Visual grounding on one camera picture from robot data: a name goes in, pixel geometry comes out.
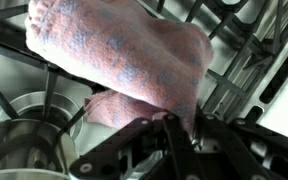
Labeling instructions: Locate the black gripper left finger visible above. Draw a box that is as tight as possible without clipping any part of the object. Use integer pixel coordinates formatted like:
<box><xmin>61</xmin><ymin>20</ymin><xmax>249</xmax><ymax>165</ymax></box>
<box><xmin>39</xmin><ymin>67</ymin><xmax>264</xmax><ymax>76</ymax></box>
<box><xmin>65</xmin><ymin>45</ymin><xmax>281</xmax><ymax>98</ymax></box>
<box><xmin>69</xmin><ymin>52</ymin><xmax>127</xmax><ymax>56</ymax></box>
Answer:
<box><xmin>68</xmin><ymin>113</ymin><xmax>212</xmax><ymax>180</ymax></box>

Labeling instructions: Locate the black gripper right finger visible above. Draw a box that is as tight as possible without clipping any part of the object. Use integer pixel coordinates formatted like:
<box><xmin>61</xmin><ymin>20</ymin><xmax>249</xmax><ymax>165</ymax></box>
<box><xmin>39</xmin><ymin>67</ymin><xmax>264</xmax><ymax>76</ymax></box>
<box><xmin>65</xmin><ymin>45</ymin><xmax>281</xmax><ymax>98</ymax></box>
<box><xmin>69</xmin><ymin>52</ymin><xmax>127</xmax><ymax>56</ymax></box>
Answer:
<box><xmin>197</xmin><ymin>113</ymin><xmax>288</xmax><ymax>180</ymax></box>

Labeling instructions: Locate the pink checked cloth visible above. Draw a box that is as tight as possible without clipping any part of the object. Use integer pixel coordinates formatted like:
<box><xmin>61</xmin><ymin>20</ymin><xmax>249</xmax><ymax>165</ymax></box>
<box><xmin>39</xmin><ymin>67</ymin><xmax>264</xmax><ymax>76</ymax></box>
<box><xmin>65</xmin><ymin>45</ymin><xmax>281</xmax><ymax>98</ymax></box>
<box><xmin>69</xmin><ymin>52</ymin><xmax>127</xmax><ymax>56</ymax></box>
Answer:
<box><xmin>23</xmin><ymin>0</ymin><xmax>215</xmax><ymax>134</ymax></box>

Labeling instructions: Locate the steel pot with wire handle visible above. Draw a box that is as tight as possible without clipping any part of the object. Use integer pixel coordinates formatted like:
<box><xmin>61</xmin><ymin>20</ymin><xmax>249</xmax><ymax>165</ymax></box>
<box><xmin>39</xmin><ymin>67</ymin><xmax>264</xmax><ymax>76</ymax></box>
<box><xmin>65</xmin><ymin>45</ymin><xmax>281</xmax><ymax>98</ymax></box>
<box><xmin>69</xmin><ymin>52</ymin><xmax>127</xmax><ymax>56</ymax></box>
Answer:
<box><xmin>0</xmin><ymin>118</ymin><xmax>82</xmax><ymax>180</ymax></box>

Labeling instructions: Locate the stainless steel gas stove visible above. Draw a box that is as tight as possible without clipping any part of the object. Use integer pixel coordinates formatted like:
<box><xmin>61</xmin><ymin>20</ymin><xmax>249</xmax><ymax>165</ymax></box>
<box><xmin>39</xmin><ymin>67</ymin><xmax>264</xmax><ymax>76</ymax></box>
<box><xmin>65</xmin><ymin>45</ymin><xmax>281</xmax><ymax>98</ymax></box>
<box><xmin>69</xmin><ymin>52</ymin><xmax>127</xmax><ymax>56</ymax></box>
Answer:
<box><xmin>0</xmin><ymin>0</ymin><xmax>288</xmax><ymax>158</ymax></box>

